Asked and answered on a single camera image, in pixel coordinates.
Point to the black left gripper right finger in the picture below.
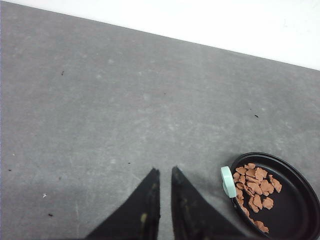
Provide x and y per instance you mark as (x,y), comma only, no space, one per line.
(193,218)

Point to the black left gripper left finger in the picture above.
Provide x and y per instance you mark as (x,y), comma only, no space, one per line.
(138,217)

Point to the pile of brown beef pieces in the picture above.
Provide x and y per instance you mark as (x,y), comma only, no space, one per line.
(253,186)

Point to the black frying pan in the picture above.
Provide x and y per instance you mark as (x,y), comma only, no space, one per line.
(295,214)

